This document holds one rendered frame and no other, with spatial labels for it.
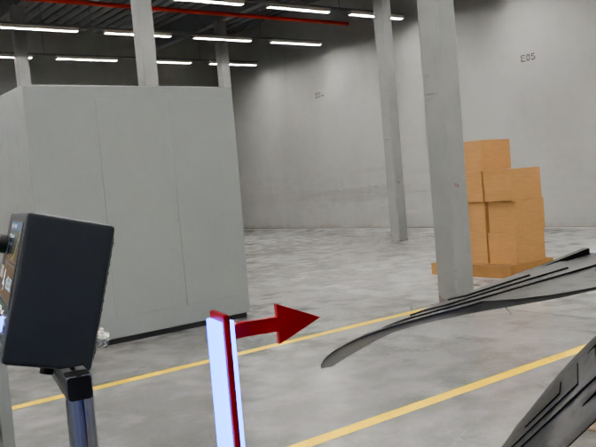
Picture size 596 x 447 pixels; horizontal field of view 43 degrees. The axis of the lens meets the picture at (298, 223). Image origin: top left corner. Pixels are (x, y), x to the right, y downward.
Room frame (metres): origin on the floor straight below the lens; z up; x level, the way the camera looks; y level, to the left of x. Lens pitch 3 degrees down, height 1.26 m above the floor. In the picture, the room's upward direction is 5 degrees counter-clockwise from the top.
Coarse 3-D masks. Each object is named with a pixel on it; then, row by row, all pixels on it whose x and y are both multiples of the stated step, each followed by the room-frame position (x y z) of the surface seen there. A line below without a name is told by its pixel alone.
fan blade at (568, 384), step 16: (592, 352) 0.70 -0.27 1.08; (576, 368) 0.71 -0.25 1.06; (592, 368) 0.68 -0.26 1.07; (560, 384) 0.72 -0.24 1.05; (576, 384) 0.69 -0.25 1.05; (592, 384) 0.67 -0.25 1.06; (544, 400) 0.74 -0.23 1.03; (560, 400) 0.70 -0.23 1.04; (576, 400) 0.67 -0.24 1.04; (592, 400) 0.65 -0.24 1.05; (528, 416) 0.75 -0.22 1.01; (544, 416) 0.71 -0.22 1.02; (560, 416) 0.68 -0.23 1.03; (576, 416) 0.65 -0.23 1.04; (592, 416) 0.64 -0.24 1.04; (512, 432) 0.79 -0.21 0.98; (528, 432) 0.72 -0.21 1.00; (544, 432) 0.69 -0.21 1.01; (560, 432) 0.66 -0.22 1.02; (576, 432) 0.64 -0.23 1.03
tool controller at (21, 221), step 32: (32, 224) 0.93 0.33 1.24; (64, 224) 0.94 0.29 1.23; (96, 224) 0.96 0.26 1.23; (32, 256) 0.93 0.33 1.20; (64, 256) 0.94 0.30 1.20; (96, 256) 0.96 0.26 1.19; (0, 288) 1.10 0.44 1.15; (32, 288) 0.92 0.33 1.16; (64, 288) 0.94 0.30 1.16; (96, 288) 0.96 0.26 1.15; (32, 320) 0.92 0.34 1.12; (64, 320) 0.94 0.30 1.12; (96, 320) 0.96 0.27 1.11; (0, 352) 0.93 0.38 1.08; (32, 352) 0.92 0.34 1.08; (64, 352) 0.94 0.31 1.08
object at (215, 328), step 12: (216, 324) 0.42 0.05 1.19; (216, 336) 0.42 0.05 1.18; (216, 348) 0.42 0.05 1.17; (216, 360) 0.42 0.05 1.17; (216, 372) 0.42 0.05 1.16; (216, 384) 0.43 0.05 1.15; (216, 396) 0.43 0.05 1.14; (228, 396) 0.42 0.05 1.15; (216, 408) 0.43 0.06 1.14; (228, 408) 0.42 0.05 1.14; (216, 420) 0.43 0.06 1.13; (228, 420) 0.42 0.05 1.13; (216, 432) 0.43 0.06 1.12; (228, 432) 0.42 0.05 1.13; (228, 444) 0.42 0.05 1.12
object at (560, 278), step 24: (552, 264) 0.57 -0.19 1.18; (576, 264) 0.54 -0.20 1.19; (480, 288) 0.53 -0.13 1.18; (504, 288) 0.51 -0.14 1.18; (528, 288) 0.49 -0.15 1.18; (552, 288) 0.46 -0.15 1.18; (576, 288) 0.45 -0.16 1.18; (432, 312) 0.47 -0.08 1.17; (456, 312) 0.39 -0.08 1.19; (360, 336) 0.47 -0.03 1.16; (336, 360) 0.57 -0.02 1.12
